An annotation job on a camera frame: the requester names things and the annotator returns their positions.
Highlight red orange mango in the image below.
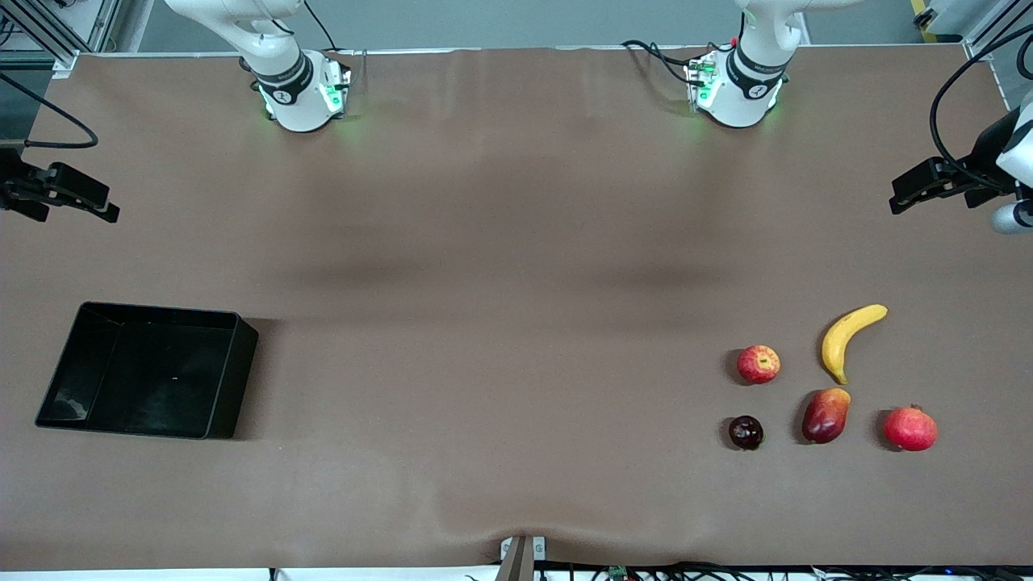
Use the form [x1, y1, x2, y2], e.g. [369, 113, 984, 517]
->
[801, 387, 852, 445]

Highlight dark purple plum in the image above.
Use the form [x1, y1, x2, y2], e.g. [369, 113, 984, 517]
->
[728, 415, 765, 451]

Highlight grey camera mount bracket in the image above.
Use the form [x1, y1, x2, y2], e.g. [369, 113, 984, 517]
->
[494, 534, 548, 581]

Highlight red pomegranate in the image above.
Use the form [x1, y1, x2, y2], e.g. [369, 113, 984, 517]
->
[882, 403, 939, 453]

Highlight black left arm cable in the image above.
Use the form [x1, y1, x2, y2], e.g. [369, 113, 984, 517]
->
[930, 23, 1033, 194]

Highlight thin black base cable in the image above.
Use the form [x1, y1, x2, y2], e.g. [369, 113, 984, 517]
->
[303, 0, 340, 53]

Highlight black base cables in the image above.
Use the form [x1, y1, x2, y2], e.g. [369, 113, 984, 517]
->
[620, 36, 711, 88]

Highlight silver aluminium frame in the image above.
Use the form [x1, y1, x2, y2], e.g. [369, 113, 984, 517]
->
[916, 0, 1033, 61]
[0, 0, 123, 75]

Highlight black plastic box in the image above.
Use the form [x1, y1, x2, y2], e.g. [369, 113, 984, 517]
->
[35, 302, 260, 441]

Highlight brown table mat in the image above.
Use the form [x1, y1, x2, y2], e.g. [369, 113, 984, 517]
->
[0, 44, 1033, 570]

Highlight red yellow apple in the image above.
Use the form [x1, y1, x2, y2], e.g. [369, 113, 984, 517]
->
[736, 345, 782, 386]

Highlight yellow banana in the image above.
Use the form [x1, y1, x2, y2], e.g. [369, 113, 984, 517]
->
[821, 303, 889, 386]

